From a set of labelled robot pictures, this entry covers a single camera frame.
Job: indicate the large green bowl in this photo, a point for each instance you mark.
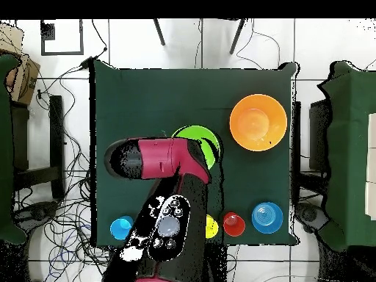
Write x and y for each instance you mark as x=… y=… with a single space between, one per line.
x=196 y=132

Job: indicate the cardboard box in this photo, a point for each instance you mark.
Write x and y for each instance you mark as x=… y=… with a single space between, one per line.
x=23 y=79

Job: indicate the large orange bowl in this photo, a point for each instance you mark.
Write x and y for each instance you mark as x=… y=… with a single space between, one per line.
x=258 y=122

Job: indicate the grey base with black knob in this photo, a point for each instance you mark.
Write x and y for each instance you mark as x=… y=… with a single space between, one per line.
x=38 y=211

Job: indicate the grey floor base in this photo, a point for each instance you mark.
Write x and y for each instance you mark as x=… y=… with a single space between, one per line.
x=308 y=214

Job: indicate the large blue bowl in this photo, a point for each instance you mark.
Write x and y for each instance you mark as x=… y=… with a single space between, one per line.
x=267 y=218

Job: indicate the yellow cup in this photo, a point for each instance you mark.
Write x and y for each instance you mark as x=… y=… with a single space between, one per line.
x=212 y=227

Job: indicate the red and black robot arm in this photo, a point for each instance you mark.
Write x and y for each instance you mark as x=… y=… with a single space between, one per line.
x=164 y=158

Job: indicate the black stand leg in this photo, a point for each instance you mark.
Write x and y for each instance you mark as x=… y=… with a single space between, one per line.
x=159 y=32
x=238 y=36

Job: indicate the blue cup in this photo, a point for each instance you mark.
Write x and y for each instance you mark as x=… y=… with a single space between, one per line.
x=119 y=229

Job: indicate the black square floor frame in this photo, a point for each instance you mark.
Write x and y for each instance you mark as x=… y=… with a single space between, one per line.
x=61 y=53

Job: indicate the white boxes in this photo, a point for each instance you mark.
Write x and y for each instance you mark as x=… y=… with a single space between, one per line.
x=371 y=164

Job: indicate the green-clothed side table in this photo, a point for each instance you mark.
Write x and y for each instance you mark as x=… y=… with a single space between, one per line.
x=6 y=147
x=349 y=147

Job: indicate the red-orange cup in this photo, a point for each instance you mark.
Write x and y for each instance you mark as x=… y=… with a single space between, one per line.
x=234 y=226

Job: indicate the dark green tablecloth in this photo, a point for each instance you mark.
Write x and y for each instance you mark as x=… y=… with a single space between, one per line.
x=132 y=102

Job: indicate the black power adapter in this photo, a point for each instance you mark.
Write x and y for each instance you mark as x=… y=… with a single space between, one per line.
x=86 y=62

